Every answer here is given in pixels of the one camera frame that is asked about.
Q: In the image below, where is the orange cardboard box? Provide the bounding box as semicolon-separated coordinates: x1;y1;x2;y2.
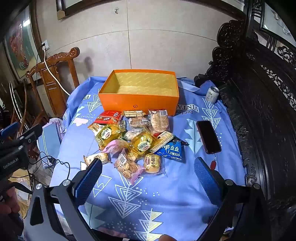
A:
98;69;179;116

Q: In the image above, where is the wafer cracker packet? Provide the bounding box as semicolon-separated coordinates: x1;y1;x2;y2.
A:
149;131;174;153

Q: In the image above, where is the red phone charm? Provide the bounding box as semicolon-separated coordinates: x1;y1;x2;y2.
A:
209;154;218;171

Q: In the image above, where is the red biscuit packet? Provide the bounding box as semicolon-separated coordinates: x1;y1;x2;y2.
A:
94;110;124;126

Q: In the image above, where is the white drink can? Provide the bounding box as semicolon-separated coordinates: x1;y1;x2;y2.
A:
205;86;220;103

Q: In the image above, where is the clear biscuit stick packet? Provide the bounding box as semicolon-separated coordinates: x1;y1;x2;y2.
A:
122;110;147;118

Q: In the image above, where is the white power cable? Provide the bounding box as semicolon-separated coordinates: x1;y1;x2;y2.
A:
42;47;70;96

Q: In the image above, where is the red-edged rice cracker packet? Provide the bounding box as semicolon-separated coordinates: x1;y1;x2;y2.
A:
148;109;171;135

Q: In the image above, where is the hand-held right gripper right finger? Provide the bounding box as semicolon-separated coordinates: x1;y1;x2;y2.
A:
194;157;271;241

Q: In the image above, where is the blue cookie bag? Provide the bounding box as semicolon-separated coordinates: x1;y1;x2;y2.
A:
154;137;189;163

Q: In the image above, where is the small round bread packet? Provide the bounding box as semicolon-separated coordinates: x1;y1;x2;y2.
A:
141;153;167;175

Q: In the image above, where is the pink round cookie packet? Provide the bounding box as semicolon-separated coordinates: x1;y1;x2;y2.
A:
114;149;144;184

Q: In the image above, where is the framed wall poster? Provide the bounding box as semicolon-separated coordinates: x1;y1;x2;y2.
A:
3;6;38;79

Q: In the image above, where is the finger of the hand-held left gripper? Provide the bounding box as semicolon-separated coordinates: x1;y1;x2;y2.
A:
0;122;20;139
17;124;43;144

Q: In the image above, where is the carved wooden chair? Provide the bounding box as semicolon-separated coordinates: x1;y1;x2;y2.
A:
25;47;80;118

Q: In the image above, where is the folded light blue cloth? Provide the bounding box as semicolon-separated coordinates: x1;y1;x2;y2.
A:
37;117;67;160

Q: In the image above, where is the black smartphone red case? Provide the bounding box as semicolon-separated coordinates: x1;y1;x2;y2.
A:
196;120;222;155

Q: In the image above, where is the blue printed blanket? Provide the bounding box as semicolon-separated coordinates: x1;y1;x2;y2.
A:
50;75;247;241

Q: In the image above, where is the person's left hand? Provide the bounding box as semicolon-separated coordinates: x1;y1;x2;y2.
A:
0;188;21;230

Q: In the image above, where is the dark carved wooden furniture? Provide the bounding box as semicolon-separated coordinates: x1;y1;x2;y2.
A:
194;0;296;232

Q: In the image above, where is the dark picture frame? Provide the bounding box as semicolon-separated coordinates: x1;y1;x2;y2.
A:
55;0;111;16

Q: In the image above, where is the orange clear bread packet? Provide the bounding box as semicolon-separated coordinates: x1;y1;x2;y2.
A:
83;153;110;166

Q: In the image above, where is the white candy ball packet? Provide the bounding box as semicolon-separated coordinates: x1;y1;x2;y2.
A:
122;128;144;141

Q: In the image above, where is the yellow cake packet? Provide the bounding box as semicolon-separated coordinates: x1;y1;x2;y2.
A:
128;133;154;160
88;123;126;150

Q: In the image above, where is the plain pink packet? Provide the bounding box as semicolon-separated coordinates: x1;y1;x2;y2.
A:
99;139;132;156

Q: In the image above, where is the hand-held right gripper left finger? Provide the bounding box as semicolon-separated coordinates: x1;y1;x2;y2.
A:
24;159;103;241

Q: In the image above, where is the clear cookie packet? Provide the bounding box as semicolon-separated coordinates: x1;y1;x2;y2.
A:
128;117;152;128

